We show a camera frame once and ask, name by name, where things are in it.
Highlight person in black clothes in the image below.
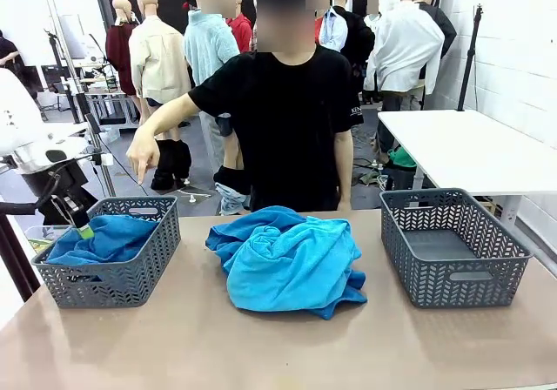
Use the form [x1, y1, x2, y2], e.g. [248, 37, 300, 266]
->
[0, 28, 25, 87]

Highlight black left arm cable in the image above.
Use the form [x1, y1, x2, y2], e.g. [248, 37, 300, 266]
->
[0, 172, 62, 217]

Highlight black top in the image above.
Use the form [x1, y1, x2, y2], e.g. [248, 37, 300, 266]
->
[419, 1, 458, 82]

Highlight blue jeans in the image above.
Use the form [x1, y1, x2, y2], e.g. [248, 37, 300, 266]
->
[215, 183, 252, 216]

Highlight white table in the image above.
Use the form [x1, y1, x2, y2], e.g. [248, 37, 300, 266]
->
[377, 109, 557, 228]

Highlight person in black t-shirt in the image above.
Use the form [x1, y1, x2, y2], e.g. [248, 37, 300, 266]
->
[187, 0, 366, 213]

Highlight black monitor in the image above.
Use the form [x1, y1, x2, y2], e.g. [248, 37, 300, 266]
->
[41, 64, 73, 94]

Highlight person's right forearm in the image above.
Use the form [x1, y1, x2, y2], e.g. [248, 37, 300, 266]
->
[138, 100, 186, 138]

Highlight black trousers over jeans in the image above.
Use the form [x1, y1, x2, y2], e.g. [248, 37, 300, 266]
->
[212, 165, 252, 196]

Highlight black bin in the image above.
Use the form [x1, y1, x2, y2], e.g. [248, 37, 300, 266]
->
[385, 165, 419, 192]

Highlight white shirt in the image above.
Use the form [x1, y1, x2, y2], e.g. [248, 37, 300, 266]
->
[364, 0, 446, 96]

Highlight beige mannequin in cream jacket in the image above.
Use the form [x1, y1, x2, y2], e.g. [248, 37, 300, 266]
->
[136, 0, 180, 143]

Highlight black jacket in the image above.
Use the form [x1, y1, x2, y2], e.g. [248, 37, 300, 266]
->
[335, 5, 376, 98]

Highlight person's left forearm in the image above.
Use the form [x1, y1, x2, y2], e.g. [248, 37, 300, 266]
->
[333, 158, 354, 196]

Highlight black trousers at mannequin feet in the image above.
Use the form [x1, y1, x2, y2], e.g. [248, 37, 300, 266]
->
[151, 138, 193, 191]

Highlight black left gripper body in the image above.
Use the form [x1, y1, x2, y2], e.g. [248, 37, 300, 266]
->
[21, 161, 88, 208]

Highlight mannequin base plate with knob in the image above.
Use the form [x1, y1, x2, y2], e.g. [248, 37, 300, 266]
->
[176, 185, 213, 205]

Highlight chrome light stand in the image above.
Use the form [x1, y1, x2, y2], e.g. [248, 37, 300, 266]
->
[41, 0, 117, 198]

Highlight thick black folded tripod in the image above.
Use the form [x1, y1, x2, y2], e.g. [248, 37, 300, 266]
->
[0, 213, 43, 302]

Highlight dark blue terry garment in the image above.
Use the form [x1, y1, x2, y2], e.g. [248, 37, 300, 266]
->
[45, 214, 161, 283]

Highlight dark red top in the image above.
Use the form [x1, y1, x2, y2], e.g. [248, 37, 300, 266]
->
[105, 23, 138, 97]

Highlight red shirt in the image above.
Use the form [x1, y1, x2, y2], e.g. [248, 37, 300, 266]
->
[225, 13, 254, 54]

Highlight pale blue fleece pullover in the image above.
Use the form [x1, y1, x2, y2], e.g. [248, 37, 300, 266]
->
[183, 9, 241, 87]

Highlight person's right hand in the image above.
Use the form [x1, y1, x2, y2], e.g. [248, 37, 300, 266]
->
[125, 126, 162, 185]

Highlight cream jacket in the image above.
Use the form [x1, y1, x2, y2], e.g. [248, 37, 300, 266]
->
[129, 15, 192, 104]

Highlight green bag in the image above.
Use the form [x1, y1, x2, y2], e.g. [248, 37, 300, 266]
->
[388, 145, 418, 169]

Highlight dark blue polo shirt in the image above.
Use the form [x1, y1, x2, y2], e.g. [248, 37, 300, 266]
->
[205, 205, 369, 320]

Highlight beige mannequin in red top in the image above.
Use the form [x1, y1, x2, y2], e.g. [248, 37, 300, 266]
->
[111, 0, 134, 28]

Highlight gray trousers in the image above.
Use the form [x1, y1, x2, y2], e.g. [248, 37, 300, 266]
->
[376, 90, 426, 165]

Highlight beige mannequin wearing jeans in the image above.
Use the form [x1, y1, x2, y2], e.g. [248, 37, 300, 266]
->
[216, 113, 245, 170]

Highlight pale blue open shirt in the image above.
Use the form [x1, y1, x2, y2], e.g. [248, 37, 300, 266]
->
[319, 7, 349, 53]

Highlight gray plastic lattice basket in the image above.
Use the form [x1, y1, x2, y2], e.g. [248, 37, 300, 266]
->
[30, 195, 182, 309]
[379, 188, 534, 309]

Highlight slim black light stand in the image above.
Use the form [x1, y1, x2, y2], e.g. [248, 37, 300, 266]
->
[456, 3, 485, 112]

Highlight clear plastic storage box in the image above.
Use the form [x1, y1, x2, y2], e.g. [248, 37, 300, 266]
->
[23, 224, 70, 254]

